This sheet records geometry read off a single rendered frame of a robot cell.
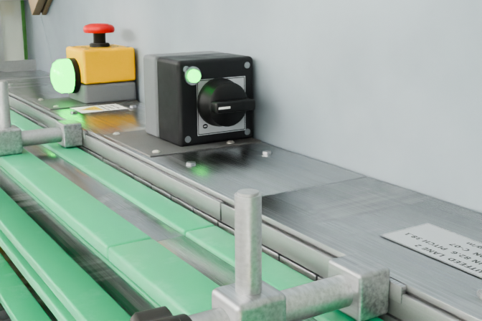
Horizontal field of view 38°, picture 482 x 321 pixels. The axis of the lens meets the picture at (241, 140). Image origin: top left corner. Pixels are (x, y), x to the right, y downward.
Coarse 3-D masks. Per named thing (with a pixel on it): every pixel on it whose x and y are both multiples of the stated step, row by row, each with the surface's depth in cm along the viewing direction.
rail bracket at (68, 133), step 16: (0, 80) 70; (0, 96) 69; (0, 112) 69; (0, 128) 70; (16, 128) 70; (48, 128) 72; (64, 128) 72; (80, 128) 73; (0, 144) 69; (16, 144) 70; (32, 144) 72; (64, 144) 73; (80, 144) 73
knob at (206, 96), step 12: (216, 84) 63; (228, 84) 63; (204, 96) 63; (216, 96) 62; (228, 96) 63; (240, 96) 64; (204, 108) 63; (216, 108) 61; (228, 108) 62; (240, 108) 63; (252, 108) 63; (204, 120) 64; (216, 120) 63; (228, 120) 64
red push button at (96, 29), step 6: (90, 24) 90; (96, 24) 90; (102, 24) 90; (108, 24) 90; (84, 30) 90; (90, 30) 89; (96, 30) 89; (102, 30) 89; (108, 30) 90; (114, 30) 91; (96, 36) 91; (102, 36) 91; (96, 42) 91; (102, 42) 91
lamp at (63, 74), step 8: (56, 64) 88; (64, 64) 88; (72, 64) 89; (56, 72) 88; (64, 72) 88; (72, 72) 88; (56, 80) 88; (64, 80) 88; (72, 80) 88; (80, 80) 89; (56, 88) 89; (64, 88) 88; (72, 88) 89
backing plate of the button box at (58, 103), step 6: (36, 102) 90; (42, 102) 90; (48, 102) 90; (54, 102) 90; (60, 102) 90; (66, 102) 90; (72, 102) 90; (78, 102) 90; (108, 102) 90; (114, 102) 90; (120, 102) 90; (126, 102) 90; (48, 108) 86; (54, 108) 86; (60, 108) 86; (66, 108) 86
